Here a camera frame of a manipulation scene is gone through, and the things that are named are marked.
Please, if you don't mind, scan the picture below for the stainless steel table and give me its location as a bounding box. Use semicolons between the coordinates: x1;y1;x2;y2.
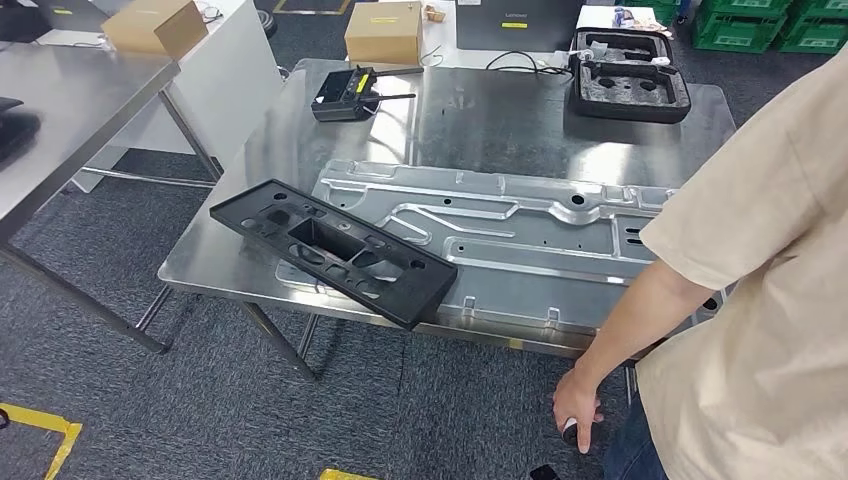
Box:
0;39;223;356

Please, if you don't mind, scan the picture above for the black box with antennas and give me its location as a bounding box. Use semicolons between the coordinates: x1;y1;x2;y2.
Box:
311;64;425;123

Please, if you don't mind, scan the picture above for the pressed sheet metal panel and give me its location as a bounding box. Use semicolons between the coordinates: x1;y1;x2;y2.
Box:
274;158;737;333

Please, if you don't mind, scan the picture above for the person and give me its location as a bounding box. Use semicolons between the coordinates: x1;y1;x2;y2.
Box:
551;49;848;480

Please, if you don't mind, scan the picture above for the black plastic panel part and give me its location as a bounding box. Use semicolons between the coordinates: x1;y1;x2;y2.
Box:
209;178;460;332

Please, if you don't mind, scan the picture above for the brown cardboard box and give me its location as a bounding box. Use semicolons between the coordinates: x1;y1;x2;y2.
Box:
100;0;210;61
343;0;425;66

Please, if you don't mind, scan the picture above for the white partition board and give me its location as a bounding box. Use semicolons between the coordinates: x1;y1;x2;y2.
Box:
69;0;285;195

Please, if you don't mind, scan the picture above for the person's hand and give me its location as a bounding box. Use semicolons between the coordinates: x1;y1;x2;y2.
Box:
551;367;605;456

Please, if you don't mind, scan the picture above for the black plastic cover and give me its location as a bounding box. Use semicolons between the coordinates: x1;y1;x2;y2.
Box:
0;96;42;164

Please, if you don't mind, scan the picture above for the stainless steel workbench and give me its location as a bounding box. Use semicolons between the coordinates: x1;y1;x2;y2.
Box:
157;58;738;382

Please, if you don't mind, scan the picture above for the thin black cable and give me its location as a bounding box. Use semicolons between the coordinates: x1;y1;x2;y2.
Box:
485;50;574;77

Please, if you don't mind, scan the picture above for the black foam case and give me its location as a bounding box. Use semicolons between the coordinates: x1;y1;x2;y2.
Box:
567;27;693;125

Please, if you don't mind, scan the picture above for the black handheld controller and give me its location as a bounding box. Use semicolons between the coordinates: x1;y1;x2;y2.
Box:
561;415;601;446

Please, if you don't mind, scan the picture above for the green plastic crate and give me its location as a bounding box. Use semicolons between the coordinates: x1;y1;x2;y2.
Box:
776;0;848;56
692;0;793;56

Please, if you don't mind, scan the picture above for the white table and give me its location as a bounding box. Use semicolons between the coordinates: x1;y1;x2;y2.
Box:
344;0;670;71

